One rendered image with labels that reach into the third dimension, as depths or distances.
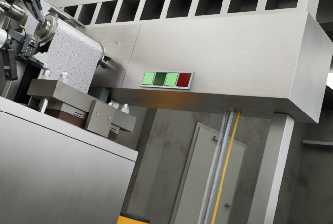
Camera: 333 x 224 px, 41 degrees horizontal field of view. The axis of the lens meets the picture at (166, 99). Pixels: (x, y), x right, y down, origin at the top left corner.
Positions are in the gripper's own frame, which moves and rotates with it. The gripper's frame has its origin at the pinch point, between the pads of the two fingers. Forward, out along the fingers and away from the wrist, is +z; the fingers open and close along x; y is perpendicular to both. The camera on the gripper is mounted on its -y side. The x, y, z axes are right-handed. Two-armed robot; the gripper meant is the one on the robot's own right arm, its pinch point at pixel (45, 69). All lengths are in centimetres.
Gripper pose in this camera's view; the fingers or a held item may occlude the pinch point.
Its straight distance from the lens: 172.2
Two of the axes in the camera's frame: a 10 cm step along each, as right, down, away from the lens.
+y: 2.7, -9.4, 2.2
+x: -7.5, -0.6, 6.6
